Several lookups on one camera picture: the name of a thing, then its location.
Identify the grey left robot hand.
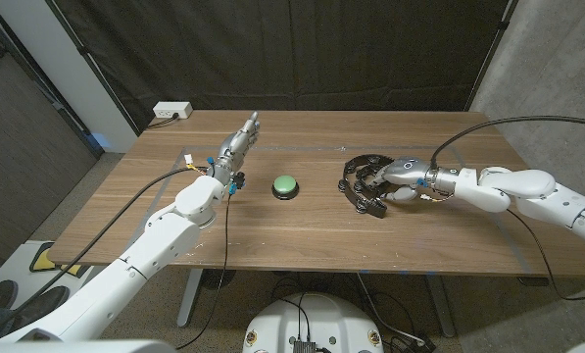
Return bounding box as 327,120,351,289
212,110,262,186

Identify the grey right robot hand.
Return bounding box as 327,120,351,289
369,156,438,205

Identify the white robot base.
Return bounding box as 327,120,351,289
242,292,385,353

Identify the green push button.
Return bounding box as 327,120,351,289
270,175,301,201

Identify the white power strip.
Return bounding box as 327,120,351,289
152,101,194,120

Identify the black backdrop curtain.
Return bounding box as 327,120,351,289
46,0,512,133

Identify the black round stand base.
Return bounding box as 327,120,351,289
201,268,237,290

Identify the grey table leg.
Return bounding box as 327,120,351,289
176,268,205,328
424,274,458,338

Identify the black backdrop stand pole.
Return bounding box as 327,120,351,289
44,0,141,136
463,0,518,112

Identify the white floor mat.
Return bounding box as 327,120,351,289
0,239,97,315

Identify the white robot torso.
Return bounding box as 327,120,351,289
0,337,585,353

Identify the black power strip cord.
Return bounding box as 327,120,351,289
147,113,180,129

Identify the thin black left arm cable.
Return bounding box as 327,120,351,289
176,193,232,350

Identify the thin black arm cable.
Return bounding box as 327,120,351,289
176,193,232,350
507,208,585,301

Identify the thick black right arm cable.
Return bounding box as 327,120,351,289
428,115,585,171

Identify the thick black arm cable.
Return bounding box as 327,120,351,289
7,166,208,315
428,115,585,171

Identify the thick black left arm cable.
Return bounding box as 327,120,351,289
7,166,208,315

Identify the white floor cable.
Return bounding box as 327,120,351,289
355,273,425,344

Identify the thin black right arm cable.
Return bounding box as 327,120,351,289
507,208,585,301

